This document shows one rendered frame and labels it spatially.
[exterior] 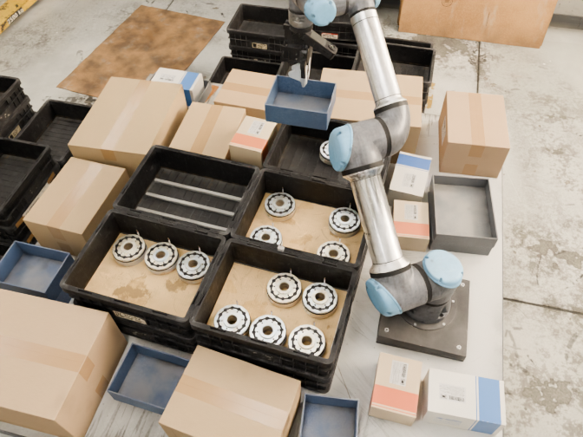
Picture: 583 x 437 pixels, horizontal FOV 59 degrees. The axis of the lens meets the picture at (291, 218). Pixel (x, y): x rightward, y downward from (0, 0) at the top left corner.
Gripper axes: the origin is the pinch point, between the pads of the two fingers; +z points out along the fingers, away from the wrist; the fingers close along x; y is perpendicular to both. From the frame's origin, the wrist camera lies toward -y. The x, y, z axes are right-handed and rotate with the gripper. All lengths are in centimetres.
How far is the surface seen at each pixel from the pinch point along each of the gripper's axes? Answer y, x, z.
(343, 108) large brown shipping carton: -10.4, -19.2, 21.0
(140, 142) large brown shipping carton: 56, 17, 24
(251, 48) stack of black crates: 64, -125, 64
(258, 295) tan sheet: -2, 61, 35
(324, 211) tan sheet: -13.7, 24.5, 31.9
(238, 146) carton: 20.5, 12.6, 21.4
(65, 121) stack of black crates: 138, -39, 71
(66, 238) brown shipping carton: 66, 55, 36
